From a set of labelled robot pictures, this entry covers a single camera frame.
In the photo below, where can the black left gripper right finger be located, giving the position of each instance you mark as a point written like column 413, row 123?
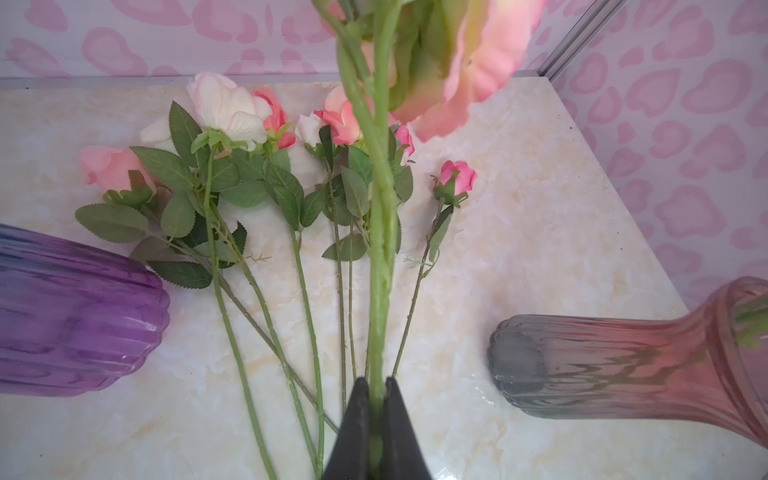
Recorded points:
column 402, row 456

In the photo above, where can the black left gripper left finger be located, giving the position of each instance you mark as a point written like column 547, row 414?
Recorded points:
column 349, row 459

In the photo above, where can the red grey glass vase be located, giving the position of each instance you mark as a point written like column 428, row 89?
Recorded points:
column 708, row 366

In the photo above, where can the purple blue glass vase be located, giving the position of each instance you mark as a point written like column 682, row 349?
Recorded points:
column 74, row 318

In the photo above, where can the dark pink rose stem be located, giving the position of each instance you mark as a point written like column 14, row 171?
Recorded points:
column 334, row 136

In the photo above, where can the pink bud rose stem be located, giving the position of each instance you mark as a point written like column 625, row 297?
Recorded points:
column 154, row 194

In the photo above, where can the cream white rose stem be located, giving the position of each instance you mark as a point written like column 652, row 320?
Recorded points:
column 185, row 152

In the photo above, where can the aluminium frame post right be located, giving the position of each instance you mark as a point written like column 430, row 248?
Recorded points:
column 590, row 24

